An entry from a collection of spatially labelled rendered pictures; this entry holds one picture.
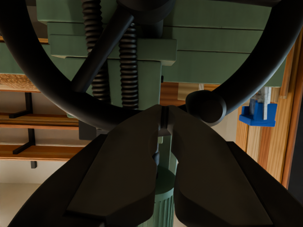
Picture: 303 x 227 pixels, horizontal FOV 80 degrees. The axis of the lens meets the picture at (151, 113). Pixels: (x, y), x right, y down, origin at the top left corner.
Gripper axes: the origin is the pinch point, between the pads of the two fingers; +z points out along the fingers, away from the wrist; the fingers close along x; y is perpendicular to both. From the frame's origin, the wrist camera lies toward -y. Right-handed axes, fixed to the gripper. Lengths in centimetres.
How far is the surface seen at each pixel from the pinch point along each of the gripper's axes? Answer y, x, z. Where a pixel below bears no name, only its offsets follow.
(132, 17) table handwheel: -4.8, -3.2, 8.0
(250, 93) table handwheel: 0.8, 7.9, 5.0
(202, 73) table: 5.1, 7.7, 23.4
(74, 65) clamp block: 2.0, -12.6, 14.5
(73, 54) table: 0.5, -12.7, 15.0
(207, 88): 13.6, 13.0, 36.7
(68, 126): 132, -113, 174
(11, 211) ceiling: 233, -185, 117
